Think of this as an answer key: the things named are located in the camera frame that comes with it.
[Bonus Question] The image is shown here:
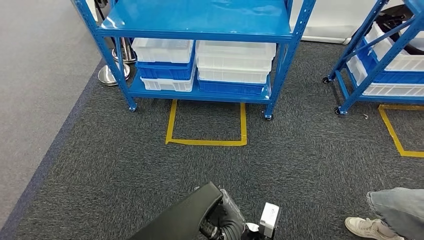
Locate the black plastic plate bracket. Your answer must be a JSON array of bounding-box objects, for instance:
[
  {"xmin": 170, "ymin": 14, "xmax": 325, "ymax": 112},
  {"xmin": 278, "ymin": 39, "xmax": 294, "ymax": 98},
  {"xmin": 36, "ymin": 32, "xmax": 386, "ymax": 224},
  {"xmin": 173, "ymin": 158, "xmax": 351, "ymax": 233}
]
[{"xmin": 127, "ymin": 181, "xmax": 224, "ymax": 240}]

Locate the blue metal shelf rack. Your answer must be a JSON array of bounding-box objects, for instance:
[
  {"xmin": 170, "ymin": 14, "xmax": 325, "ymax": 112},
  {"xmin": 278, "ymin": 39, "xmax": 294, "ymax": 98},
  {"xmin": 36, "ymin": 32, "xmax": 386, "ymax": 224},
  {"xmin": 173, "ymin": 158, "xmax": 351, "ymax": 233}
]
[
  {"xmin": 71, "ymin": 0, "xmax": 317, "ymax": 121},
  {"xmin": 322, "ymin": 0, "xmax": 424, "ymax": 116}
]

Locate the black plastic car part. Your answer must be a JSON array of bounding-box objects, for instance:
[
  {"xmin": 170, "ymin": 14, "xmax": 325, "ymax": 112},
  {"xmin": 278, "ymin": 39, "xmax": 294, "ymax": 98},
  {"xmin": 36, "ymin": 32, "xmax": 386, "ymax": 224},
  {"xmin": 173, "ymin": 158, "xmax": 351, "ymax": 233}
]
[{"xmin": 374, "ymin": 3, "xmax": 424, "ymax": 56}]

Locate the yellow floor tape square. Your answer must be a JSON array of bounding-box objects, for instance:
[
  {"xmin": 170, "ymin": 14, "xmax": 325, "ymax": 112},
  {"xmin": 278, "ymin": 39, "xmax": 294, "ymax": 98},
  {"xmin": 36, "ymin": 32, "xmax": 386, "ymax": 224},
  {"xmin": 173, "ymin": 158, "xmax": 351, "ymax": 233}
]
[
  {"xmin": 164, "ymin": 99, "xmax": 248, "ymax": 147},
  {"xmin": 378, "ymin": 104, "xmax": 424, "ymax": 159}
]

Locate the wide blue plastic bin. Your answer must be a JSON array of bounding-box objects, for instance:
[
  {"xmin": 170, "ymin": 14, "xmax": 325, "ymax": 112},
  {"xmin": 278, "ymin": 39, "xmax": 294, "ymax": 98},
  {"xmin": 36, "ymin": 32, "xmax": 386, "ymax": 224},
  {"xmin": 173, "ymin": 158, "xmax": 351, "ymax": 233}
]
[{"xmin": 197, "ymin": 74, "xmax": 272, "ymax": 97}]

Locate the wide white plastic bin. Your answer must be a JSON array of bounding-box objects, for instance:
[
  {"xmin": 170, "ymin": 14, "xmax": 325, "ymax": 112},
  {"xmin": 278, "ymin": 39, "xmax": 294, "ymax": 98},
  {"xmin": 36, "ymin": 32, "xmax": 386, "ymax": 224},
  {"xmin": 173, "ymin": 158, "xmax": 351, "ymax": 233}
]
[
  {"xmin": 196, "ymin": 54, "xmax": 275, "ymax": 72},
  {"xmin": 195, "ymin": 40, "xmax": 277, "ymax": 63},
  {"xmin": 197, "ymin": 67, "xmax": 270, "ymax": 85}
]

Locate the small white plastic bin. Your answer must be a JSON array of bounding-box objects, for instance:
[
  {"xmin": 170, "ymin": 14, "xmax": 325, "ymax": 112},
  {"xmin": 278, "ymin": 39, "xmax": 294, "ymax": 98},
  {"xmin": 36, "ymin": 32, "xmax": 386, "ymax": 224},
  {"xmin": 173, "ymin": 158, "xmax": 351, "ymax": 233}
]
[
  {"xmin": 131, "ymin": 37, "xmax": 195, "ymax": 64},
  {"xmin": 140, "ymin": 66, "xmax": 196, "ymax": 93}
]

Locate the white car with red stripe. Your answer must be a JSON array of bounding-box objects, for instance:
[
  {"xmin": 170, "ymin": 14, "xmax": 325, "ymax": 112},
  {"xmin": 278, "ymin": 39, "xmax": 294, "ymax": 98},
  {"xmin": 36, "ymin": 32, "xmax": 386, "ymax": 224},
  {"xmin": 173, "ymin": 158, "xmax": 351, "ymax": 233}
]
[{"xmin": 289, "ymin": 0, "xmax": 407, "ymax": 46}]

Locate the long white plastic bin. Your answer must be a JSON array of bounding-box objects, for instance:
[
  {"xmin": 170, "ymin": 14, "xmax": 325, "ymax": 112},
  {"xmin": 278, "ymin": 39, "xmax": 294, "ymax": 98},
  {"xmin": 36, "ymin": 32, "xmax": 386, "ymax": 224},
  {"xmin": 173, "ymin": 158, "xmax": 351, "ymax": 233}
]
[
  {"xmin": 399, "ymin": 21, "xmax": 424, "ymax": 52},
  {"xmin": 345, "ymin": 54, "xmax": 424, "ymax": 98},
  {"xmin": 364, "ymin": 21, "xmax": 424, "ymax": 72}
]

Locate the long blue plastic bin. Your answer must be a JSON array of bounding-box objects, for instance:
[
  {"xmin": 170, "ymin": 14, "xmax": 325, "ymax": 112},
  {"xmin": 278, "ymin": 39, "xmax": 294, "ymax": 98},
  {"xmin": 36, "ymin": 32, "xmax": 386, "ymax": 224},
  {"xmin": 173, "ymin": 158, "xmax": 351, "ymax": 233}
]
[{"xmin": 355, "ymin": 37, "xmax": 424, "ymax": 85}]

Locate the person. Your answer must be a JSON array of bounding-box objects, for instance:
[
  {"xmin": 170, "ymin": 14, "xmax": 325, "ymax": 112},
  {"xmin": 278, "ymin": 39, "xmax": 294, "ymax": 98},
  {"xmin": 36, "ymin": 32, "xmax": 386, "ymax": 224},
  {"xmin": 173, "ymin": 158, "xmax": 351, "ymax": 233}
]
[{"xmin": 344, "ymin": 187, "xmax": 424, "ymax": 240}]

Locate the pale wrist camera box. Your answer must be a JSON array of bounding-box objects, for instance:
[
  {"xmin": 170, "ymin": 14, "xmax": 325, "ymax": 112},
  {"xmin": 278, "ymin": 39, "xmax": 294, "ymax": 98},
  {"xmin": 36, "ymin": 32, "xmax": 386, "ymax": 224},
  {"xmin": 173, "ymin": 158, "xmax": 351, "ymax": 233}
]
[{"xmin": 259, "ymin": 202, "xmax": 281, "ymax": 240}]

